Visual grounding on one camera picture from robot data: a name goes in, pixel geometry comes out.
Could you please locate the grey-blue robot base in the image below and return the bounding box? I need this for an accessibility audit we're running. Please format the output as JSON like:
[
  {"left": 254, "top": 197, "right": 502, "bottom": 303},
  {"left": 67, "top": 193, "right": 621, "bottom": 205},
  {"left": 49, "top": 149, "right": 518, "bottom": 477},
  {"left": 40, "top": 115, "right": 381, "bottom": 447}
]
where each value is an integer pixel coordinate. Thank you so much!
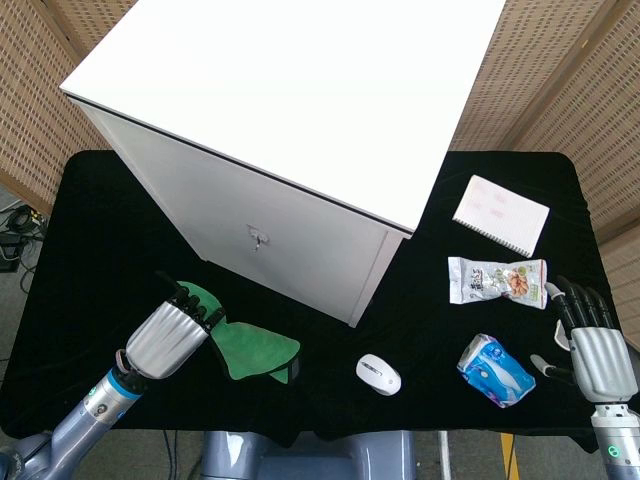
[{"left": 199, "top": 428, "right": 417, "bottom": 480}]

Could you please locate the white snack bag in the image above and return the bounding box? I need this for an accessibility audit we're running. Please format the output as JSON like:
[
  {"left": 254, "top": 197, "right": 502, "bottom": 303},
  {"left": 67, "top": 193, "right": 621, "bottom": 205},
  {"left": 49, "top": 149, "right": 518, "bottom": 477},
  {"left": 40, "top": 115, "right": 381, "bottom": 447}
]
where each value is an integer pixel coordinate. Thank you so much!
[{"left": 447, "top": 256, "right": 549, "bottom": 310}]

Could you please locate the woven rattan folding screen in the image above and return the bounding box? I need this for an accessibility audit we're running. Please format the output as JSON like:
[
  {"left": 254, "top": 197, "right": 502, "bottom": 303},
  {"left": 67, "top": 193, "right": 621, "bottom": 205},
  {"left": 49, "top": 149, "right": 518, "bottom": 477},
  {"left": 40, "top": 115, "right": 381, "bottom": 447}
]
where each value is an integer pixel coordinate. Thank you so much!
[
  {"left": 0, "top": 0, "right": 146, "bottom": 217},
  {"left": 447, "top": 0, "right": 640, "bottom": 351}
]

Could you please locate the thin dark cable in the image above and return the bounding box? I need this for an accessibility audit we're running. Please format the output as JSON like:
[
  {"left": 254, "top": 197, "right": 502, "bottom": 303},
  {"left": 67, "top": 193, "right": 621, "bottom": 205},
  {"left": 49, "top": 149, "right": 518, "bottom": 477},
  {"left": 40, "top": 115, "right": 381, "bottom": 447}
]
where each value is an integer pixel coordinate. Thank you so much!
[{"left": 160, "top": 429, "right": 182, "bottom": 480}]

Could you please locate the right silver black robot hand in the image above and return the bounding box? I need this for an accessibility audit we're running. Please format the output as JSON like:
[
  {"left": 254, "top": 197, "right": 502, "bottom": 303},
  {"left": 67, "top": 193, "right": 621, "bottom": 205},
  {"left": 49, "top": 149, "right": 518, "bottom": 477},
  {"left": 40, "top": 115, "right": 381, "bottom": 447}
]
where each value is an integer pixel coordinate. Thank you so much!
[{"left": 529, "top": 274, "right": 640, "bottom": 404}]

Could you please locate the white spiral notebook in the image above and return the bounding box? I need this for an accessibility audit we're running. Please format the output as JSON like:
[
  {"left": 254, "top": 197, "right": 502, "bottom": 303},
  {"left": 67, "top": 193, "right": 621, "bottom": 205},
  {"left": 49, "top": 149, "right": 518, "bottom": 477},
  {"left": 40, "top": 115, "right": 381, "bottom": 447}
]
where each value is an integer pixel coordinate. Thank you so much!
[{"left": 452, "top": 174, "right": 551, "bottom": 259}]

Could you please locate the green cloth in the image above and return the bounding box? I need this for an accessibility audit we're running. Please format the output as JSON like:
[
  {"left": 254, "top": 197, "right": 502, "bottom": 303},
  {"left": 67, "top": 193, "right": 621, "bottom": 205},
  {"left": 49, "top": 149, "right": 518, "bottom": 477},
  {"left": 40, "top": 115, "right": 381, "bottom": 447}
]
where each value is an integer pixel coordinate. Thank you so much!
[{"left": 154, "top": 271, "right": 303, "bottom": 386}]

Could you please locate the black velvet tablecloth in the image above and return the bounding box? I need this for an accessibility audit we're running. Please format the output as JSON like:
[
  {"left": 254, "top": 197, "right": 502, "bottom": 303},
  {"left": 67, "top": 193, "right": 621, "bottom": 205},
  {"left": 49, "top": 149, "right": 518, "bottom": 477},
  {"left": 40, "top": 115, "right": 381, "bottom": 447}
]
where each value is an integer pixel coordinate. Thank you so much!
[{"left": 0, "top": 148, "right": 626, "bottom": 454}]

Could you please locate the black cable bundle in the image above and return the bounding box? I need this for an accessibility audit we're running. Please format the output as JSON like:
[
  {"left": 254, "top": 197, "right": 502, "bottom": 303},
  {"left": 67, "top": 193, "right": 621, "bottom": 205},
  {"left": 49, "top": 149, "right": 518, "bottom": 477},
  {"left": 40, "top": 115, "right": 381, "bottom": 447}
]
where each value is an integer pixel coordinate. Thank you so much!
[{"left": 0, "top": 202, "right": 50, "bottom": 274}]

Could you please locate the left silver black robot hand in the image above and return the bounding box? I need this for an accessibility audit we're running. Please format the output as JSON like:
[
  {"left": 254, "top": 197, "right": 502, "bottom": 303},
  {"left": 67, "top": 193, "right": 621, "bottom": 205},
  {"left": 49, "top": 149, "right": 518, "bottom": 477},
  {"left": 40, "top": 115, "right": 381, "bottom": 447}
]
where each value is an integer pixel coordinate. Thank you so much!
[{"left": 115, "top": 283, "right": 227, "bottom": 381}]

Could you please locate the blue tissue pack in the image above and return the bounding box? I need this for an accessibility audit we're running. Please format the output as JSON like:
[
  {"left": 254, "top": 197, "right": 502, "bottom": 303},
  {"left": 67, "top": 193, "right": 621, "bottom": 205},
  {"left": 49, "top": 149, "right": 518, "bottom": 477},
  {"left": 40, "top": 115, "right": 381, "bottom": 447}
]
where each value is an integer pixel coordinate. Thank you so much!
[{"left": 456, "top": 332, "right": 537, "bottom": 409}]

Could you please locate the white cabinet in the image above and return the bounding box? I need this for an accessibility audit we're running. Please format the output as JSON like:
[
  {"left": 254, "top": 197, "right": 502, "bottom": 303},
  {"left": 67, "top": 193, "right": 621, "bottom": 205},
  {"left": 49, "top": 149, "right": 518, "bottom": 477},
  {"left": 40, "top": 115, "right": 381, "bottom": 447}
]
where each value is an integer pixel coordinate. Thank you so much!
[{"left": 58, "top": 0, "right": 507, "bottom": 329}]

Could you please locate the white computer mouse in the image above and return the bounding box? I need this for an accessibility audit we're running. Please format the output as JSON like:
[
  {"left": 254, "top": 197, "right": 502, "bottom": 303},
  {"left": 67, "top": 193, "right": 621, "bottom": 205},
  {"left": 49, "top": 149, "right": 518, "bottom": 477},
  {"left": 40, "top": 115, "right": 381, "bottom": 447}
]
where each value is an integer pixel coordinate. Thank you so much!
[{"left": 355, "top": 353, "right": 402, "bottom": 397}]

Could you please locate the white table leg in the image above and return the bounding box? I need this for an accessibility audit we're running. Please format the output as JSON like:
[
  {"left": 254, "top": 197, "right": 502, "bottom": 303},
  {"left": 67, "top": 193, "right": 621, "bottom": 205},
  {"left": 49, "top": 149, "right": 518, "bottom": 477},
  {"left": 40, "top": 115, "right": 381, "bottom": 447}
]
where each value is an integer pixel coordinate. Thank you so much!
[{"left": 437, "top": 429, "right": 454, "bottom": 480}]

